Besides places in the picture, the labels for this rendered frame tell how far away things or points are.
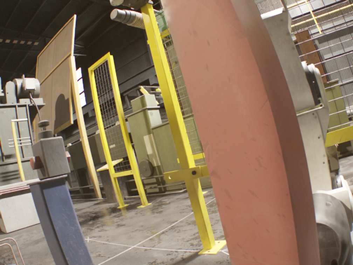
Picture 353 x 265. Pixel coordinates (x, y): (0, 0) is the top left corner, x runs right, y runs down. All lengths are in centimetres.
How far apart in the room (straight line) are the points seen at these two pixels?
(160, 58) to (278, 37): 68
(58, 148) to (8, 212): 257
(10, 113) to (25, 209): 170
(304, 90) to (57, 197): 81
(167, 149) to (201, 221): 227
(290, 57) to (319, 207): 44
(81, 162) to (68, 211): 427
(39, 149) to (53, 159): 6
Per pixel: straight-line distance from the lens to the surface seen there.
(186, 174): 121
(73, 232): 86
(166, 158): 348
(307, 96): 76
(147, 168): 367
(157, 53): 129
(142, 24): 303
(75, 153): 522
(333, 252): 46
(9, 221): 339
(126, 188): 393
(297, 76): 75
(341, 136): 99
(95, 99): 337
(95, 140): 458
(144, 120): 365
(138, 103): 371
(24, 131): 441
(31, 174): 428
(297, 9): 1180
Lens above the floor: 54
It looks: 5 degrees up
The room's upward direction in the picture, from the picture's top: 15 degrees counter-clockwise
